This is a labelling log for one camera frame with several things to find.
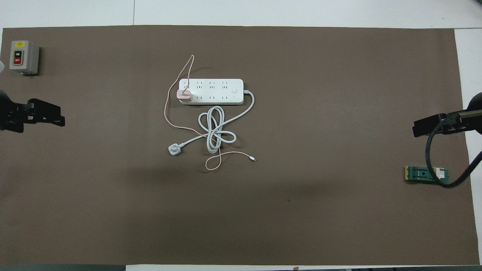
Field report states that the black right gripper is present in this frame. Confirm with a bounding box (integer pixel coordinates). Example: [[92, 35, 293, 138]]
[[412, 110, 482, 138]]

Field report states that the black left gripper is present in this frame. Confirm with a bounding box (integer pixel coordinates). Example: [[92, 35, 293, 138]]
[[0, 90, 65, 133]]

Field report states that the pink charging cable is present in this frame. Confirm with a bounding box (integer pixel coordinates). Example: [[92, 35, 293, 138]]
[[164, 55, 257, 171]]

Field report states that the white power strip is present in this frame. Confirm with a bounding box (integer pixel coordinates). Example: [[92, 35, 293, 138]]
[[178, 78, 244, 105]]

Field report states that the brown table mat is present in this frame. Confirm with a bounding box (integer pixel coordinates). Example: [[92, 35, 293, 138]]
[[0, 25, 480, 266]]

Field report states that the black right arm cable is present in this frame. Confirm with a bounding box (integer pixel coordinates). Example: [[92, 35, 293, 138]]
[[426, 115, 482, 188]]

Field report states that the grey on-off switch box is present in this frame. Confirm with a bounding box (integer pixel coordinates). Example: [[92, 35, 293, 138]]
[[9, 40, 40, 76]]

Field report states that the white power strip cable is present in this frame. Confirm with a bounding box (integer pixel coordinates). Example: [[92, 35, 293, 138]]
[[168, 90, 255, 157]]

